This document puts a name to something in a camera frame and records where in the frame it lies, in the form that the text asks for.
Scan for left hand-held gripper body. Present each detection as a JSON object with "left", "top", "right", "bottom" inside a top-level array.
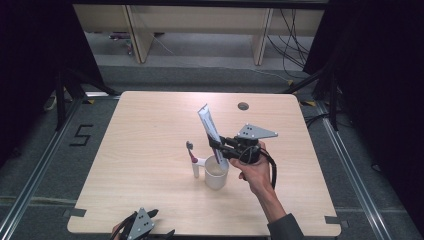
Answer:
[{"left": 120, "top": 207, "right": 156, "bottom": 240}]

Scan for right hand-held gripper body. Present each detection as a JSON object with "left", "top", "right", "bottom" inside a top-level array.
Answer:
[{"left": 232, "top": 123, "right": 279, "bottom": 165}]

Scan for white toothpaste tube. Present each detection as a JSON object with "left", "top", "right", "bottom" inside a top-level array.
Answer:
[{"left": 197, "top": 103, "right": 230, "bottom": 172}]

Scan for white cup with side holder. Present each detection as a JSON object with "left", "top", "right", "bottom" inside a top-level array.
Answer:
[{"left": 191, "top": 154, "right": 230, "bottom": 191}]

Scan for pink toothbrush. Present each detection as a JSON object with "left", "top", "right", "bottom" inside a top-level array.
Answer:
[{"left": 185, "top": 140, "right": 200, "bottom": 165}]

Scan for person's left hand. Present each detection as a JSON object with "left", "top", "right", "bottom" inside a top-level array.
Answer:
[{"left": 111, "top": 223, "right": 123, "bottom": 240}]

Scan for person's right hand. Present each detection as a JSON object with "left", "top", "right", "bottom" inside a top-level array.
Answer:
[{"left": 229, "top": 141, "right": 273, "bottom": 198}]

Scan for black tape patch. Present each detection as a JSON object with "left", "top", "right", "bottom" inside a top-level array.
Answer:
[
  {"left": 324, "top": 215, "right": 350, "bottom": 230},
  {"left": 62, "top": 207, "right": 88, "bottom": 219}
]

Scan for black metal stand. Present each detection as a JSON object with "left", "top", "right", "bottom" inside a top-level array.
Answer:
[
  {"left": 54, "top": 66, "right": 121, "bottom": 132},
  {"left": 281, "top": 63, "right": 342, "bottom": 132}
]

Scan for beige wooden desk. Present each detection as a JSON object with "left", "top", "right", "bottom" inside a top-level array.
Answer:
[{"left": 73, "top": 3, "right": 326, "bottom": 66}]

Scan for small coloured clutter under desk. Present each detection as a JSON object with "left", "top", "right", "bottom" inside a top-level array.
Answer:
[{"left": 108, "top": 31, "right": 135, "bottom": 56}]

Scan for black curtain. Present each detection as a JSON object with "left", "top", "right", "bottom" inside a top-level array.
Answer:
[
  {"left": 0, "top": 0, "right": 105, "bottom": 168},
  {"left": 302, "top": 0, "right": 424, "bottom": 229}
]

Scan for bundle of black cables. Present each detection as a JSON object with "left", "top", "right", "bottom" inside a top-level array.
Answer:
[{"left": 266, "top": 8, "right": 312, "bottom": 80}]

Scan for metal floor rail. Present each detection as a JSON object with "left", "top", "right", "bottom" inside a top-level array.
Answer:
[
  {"left": 314, "top": 99, "right": 395, "bottom": 240},
  {"left": 0, "top": 96, "right": 85, "bottom": 240}
]

